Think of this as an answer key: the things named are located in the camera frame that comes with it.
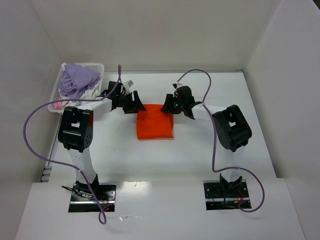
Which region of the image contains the orange t shirt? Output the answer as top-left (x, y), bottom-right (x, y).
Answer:
top-left (136, 104), bottom-right (174, 140)

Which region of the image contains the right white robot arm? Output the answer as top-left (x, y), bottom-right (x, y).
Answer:
top-left (161, 83), bottom-right (252, 197)

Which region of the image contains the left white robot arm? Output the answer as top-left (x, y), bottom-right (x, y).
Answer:
top-left (58, 80), bottom-right (146, 199)

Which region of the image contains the white t shirt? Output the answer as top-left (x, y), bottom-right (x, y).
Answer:
top-left (60, 84), bottom-right (101, 110)

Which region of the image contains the purple t shirt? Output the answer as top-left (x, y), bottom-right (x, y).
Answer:
top-left (57, 63), bottom-right (101, 97)

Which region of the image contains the white plastic laundry basket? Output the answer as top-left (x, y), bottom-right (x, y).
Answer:
top-left (47, 63), bottom-right (105, 114)

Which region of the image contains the pink cloth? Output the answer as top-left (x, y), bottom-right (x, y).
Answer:
top-left (53, 102), bottom-right (65, 111)

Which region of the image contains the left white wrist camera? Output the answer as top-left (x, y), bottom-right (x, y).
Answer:
top-left (122, 80), bottom-right (134, 95)

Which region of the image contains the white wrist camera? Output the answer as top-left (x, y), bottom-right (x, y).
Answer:
top-left (122, 80), bottom-right (134, 95)
top-left (172, 82), bottom-right (182, 89)

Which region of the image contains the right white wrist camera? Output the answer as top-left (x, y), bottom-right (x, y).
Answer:
top-left (172, 82), bottom-right (182, 89)

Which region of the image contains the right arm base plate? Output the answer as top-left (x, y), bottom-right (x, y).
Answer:
top-left (203, 180), bottom-right (252, 211)

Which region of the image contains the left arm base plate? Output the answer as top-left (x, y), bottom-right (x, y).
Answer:
top-left (68, 183), bottom-right (117, 213)

